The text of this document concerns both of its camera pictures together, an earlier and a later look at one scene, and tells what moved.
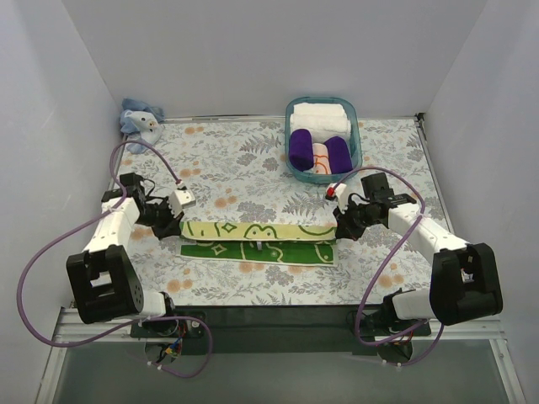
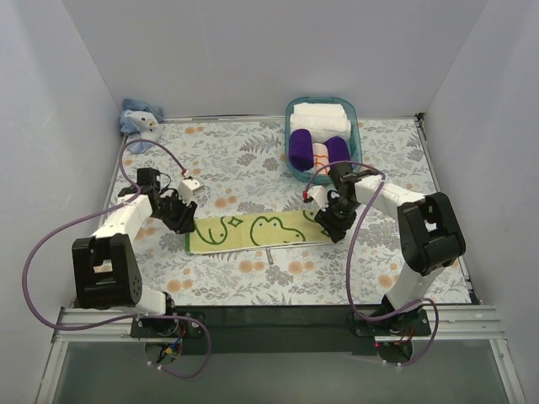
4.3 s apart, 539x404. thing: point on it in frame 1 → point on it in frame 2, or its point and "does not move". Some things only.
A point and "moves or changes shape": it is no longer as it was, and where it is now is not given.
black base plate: (276, 330) does not move
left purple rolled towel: (301, 150) does not move
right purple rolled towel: (339, 157) does not move
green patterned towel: (252, 241) moves or changes shape
